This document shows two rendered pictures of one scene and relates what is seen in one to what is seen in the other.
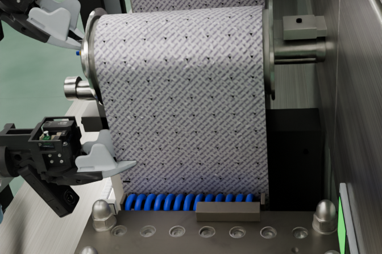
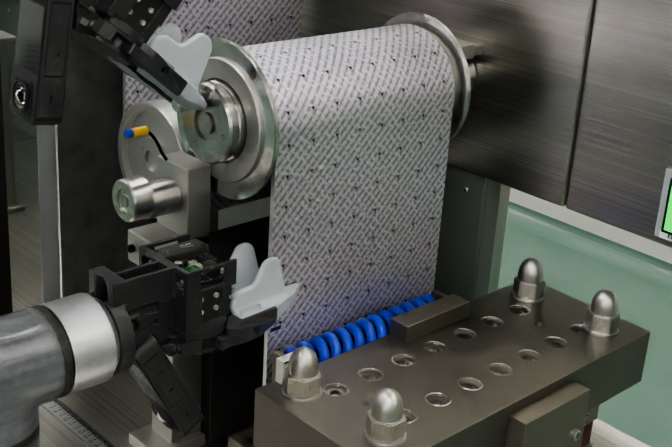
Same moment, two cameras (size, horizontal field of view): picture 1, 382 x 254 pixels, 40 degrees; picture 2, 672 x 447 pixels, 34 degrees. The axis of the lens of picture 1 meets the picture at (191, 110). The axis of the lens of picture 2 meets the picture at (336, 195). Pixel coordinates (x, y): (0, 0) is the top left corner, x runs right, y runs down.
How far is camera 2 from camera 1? 0.85 m
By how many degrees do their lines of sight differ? 51
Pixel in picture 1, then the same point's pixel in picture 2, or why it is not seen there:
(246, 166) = (418, 253)
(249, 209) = (456, 303)
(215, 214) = (427, 322)
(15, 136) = (146, 278)
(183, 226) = (400, 353)
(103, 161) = (273, 289)
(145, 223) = (352, 369)
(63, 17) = (203, 49)
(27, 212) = not seen: outside the picture
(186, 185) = (349, 309)
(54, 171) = (212, 327)
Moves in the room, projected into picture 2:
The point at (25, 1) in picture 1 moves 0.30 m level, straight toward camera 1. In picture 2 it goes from (153, 23) to (519, 76)
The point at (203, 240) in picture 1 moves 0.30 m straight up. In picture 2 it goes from (445, 354) to (479, 52)
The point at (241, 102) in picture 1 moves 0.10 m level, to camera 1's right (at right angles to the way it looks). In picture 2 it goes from (427, 151) to (475, 130)
